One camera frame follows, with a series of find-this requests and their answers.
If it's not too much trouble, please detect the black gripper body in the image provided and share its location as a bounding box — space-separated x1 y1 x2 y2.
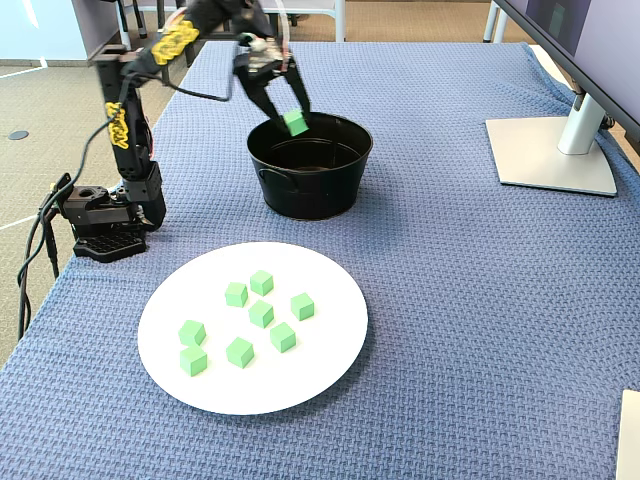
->
227 0 297 87

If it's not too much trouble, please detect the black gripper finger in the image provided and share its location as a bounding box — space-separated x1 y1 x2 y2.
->
238 79 289 135
283 60 312 119

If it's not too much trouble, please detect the green cube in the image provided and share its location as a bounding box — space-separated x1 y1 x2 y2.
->
249 270 275 297
290 292 315 322
178 319 207 347
248 299 275 329
269 322 297 354
225 337 255 369
224 281 249 308
179 345 208 377
282 108 310 137

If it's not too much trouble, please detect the white round plate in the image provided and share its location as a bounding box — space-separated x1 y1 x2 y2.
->
137 241 370 416

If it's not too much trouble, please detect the black metal bucket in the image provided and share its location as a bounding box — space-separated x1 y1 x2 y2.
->
246 111 374 221

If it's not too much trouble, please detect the dark chair leg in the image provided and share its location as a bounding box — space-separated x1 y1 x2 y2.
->
130 0 149 40

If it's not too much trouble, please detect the white table leg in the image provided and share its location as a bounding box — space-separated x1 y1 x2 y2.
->
115 0 135 54

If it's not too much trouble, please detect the grey desk leg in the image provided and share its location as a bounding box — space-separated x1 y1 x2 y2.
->
482 0 503 45

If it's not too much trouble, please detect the black table clamp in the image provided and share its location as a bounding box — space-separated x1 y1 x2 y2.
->
41 209 62 280

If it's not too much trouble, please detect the blue woven table cloth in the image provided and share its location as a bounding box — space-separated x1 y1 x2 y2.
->
0 40 640 480

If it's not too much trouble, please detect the computer monitor with silver stand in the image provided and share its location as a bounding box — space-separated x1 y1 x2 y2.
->
485 0 640 197

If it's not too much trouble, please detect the white flat board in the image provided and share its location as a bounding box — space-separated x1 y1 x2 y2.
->
615 388 640 480

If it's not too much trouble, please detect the small wrist camera circuit board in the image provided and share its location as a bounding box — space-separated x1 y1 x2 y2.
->
238 32 289 69

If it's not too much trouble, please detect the thin black camera cable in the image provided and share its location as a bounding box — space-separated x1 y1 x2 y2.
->
49 49 239 201

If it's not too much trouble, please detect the white red servo wire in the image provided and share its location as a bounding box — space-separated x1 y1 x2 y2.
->
277 0 295 74

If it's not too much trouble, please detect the thick black base cable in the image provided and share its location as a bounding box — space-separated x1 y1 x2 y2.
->
17 194 56 346

